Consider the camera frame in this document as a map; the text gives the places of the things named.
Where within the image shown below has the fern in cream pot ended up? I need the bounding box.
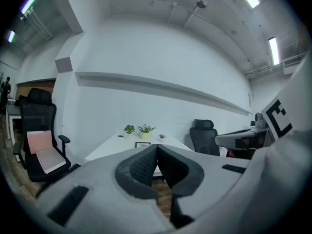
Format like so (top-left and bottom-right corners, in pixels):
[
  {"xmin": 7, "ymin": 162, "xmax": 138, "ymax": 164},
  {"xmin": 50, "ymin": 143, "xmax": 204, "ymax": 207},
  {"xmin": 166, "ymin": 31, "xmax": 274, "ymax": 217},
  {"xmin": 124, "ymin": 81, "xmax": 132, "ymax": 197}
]
[{"xmin": 137, "ymin": 124, "xmax": 157, "ymax": 140}]

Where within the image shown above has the black mesh office chair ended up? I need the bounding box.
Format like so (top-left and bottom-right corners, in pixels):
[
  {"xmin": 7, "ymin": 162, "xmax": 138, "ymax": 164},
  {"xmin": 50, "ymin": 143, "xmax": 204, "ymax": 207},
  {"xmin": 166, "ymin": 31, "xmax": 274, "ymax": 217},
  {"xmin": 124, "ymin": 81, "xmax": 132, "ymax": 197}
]
[
  {"xmin": 189, "ymin": 118, "xmax": 221, "ymax": 157},
  {"xmin": 12, "ymin": 87, "xmax": 72, "ymax": 183}
]

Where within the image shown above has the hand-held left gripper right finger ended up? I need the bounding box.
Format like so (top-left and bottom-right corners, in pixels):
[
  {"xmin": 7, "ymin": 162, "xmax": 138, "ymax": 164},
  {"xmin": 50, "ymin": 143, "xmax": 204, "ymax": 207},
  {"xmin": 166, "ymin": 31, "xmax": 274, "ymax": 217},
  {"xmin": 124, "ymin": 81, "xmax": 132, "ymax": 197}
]
[{"xmin": 157, "ymin": 144, "xmax": 252, "ymax": 229}]

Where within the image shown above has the small green potted plant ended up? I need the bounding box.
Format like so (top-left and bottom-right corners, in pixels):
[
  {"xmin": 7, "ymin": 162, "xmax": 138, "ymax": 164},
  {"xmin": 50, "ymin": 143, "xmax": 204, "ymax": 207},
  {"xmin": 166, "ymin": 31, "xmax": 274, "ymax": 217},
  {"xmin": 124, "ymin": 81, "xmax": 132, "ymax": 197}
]
[{"xmin": 123, "ymin": 124, "xmax": 136, "ymax": 139}]

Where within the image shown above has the ceiling cable tray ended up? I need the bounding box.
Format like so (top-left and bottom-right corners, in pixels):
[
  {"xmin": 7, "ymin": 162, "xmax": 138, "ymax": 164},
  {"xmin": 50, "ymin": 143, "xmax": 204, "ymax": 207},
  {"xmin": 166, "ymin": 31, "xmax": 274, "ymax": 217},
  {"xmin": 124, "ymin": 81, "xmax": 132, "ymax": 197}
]
[{"xmin": 244, "ymin": 52, "xmax": 307, "ymax": 77}]

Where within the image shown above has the pink folder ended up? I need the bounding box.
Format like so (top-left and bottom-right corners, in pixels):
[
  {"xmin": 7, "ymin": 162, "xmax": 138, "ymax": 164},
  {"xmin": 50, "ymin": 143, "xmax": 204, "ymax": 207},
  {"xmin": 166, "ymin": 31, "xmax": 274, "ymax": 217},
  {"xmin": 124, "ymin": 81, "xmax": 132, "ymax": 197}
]
[{"xmin": 26, "ymin": 130, "xmax": 53, "ymax": 155}]

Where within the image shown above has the grey wall panel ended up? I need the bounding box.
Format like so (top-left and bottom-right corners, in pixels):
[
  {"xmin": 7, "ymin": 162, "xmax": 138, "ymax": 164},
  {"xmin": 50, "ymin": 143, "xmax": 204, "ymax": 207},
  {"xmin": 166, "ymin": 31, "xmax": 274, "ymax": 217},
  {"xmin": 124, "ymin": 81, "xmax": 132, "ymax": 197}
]
[{"xmin": 54, "ymin": 57, "xmax": 74, "ymax": 74}]

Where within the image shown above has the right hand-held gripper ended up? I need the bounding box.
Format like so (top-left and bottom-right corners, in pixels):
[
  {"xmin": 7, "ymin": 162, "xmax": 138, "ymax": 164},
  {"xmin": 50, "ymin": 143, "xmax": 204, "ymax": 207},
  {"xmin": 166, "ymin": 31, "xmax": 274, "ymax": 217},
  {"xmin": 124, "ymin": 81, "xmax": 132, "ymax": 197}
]
[{"xmin": 180, "ymin": 54, "xmax": 312, "ymax": 234}]

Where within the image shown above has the white side desk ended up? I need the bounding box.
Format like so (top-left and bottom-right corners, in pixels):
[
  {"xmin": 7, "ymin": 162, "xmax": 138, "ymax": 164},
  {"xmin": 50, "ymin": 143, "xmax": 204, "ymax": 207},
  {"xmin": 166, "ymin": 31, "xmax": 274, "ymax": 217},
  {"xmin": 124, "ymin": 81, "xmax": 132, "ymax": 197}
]
[{"xmin": 5, "ymin": 103, "xmax": 23, "ymax": 141}]

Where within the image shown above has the grey desk camera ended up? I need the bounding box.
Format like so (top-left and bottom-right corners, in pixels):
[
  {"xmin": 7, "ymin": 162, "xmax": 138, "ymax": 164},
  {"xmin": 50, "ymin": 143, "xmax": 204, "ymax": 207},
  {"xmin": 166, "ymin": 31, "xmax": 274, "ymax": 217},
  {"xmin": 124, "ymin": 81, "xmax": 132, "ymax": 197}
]
[{"xmin": 254, "ymin": 112, "xmax": 267, "ymax": 131}]

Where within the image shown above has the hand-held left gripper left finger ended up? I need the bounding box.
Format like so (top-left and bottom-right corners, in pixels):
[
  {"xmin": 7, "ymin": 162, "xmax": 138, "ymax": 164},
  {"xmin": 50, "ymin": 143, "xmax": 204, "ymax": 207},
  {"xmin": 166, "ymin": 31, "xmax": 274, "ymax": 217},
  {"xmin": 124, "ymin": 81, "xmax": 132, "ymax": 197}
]
[{"xmin": 36, "ymin": 144, "xmax": 176, "ymax": 234}]

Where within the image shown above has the white shallow box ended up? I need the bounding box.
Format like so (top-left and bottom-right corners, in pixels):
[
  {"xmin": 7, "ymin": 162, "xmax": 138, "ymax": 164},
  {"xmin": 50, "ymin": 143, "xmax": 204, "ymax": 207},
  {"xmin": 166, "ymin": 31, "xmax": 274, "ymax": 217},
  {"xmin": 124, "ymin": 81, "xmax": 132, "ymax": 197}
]
[{"xmin": 36, "ymin": 147, "xmax": 67, "ymax": 175}]

